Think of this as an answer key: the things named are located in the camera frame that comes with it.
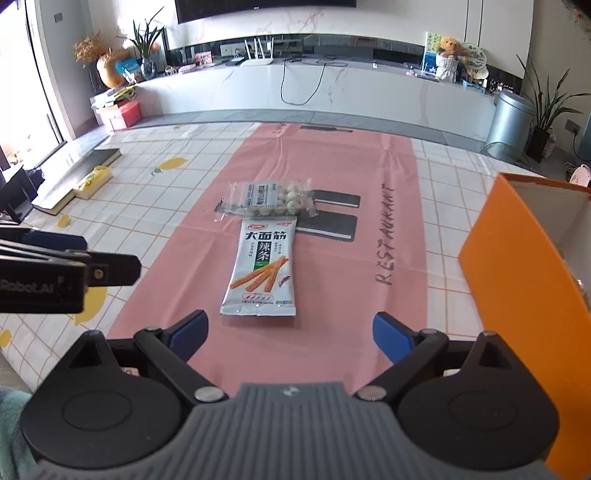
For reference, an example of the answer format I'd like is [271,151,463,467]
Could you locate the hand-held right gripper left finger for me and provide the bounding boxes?
[68,310,228,403]

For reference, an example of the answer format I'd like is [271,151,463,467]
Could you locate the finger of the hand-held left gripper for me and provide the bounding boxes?
[0,225,90,259]
[68,251,142,288]

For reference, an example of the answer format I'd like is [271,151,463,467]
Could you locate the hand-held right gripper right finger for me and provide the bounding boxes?
[355,311,516,402]

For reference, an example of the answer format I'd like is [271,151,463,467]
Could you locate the white spicy strip packet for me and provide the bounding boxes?
[219,219,296,317]

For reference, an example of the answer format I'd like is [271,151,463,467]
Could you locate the orange cardboard box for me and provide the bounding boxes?
[458,173,591,480]

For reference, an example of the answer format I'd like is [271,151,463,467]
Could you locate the clear pack of white balls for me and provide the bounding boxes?
[216,179,319,223]

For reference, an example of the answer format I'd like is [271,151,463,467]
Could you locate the thick white book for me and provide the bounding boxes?
[30,185,77,215]

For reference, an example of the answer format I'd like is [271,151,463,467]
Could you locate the yellow box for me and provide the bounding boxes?
[74,165,114,200]

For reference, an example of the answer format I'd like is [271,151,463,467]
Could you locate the grid and pink printed tablecloth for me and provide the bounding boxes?
[0,121,591,416]

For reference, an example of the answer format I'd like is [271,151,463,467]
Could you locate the red box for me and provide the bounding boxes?
[108,100,141,130]

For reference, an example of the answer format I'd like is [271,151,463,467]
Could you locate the person's teal striped clothing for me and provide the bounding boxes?
[0,387,38,480]

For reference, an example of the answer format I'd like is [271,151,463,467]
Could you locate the stack of white papers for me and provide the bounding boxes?
[92,85,139,112]

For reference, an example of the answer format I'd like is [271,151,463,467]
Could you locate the orange round vase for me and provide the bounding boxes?
[97,48,132,88]

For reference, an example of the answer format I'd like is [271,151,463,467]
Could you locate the dried yellow flowers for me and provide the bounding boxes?
[74,32,109,68]

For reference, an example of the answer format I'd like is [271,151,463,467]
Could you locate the green plant in glass vase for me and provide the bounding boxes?
[117,18,167,81]

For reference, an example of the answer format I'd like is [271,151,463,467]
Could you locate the round glass side table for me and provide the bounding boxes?
[478,141,522,162]

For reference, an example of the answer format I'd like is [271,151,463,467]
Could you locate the white marble cabinet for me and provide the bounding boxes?
[136,60,497,139]

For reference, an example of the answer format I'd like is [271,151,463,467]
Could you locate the tall potted plant black pot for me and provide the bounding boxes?
[516,55,591,162]

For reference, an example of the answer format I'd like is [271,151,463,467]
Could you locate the silver trash can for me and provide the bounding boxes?
[485,89,536,151]

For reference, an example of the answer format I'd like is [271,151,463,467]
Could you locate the small pink device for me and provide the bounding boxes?
[567,162,591,188]

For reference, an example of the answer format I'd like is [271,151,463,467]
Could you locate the white router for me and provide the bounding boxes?
[240,38,276,68]

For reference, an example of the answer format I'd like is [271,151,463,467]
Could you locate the teddy bear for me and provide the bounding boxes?
[434,37,467,84]

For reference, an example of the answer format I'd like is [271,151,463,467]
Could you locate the round printed fan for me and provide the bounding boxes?
[462,44,489,84]

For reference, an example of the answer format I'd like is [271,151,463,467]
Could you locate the black television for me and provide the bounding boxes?
[174,0,358,24]

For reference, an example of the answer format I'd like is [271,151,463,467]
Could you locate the black cable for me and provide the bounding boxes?
[281,58,326,104]

